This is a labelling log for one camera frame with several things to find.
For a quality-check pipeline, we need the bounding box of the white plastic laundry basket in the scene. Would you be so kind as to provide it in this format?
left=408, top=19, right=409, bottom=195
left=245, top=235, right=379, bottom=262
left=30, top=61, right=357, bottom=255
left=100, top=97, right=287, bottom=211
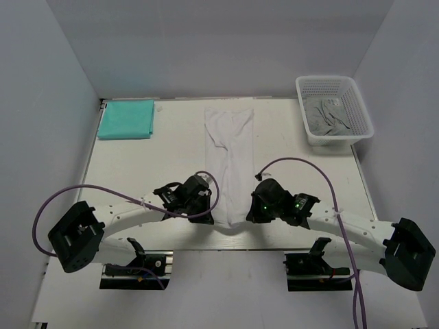
left=296, top=75, right=374, bottom=146

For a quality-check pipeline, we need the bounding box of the white t shirt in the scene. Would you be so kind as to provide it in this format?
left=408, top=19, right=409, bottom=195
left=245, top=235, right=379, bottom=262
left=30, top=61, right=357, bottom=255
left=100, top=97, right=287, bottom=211
left=204, top=108, right=254, bottom=229

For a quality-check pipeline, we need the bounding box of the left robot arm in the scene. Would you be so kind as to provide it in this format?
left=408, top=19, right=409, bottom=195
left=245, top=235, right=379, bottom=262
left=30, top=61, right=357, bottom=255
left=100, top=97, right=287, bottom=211
left=48, top=174, right=214, bottom=273

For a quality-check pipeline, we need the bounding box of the grey t shirt in basket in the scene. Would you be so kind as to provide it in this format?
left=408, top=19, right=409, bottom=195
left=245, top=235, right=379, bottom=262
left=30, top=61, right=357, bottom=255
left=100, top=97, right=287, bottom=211
left=303, top=97, right=352, bottom=136

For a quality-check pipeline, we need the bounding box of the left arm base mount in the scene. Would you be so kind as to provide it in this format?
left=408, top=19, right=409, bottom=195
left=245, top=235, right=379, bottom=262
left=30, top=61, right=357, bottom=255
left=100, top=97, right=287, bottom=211
left=99, top=252, right=173, bottom=291

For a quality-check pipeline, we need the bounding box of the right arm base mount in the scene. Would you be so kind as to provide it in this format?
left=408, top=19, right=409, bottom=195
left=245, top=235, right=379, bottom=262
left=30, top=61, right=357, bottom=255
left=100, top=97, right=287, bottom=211
left=284, top=253, right=353, bottom=292

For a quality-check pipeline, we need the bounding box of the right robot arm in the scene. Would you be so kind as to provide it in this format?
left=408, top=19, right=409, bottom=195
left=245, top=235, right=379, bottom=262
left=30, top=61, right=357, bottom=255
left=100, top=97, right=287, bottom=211
left=246, top=178, right=436, bottom=291

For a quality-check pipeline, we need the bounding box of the folded teal t shirt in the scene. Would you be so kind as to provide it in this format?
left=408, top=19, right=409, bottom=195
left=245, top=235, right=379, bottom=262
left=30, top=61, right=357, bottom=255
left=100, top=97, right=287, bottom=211
left=97, top=99, right=154, bottom=141

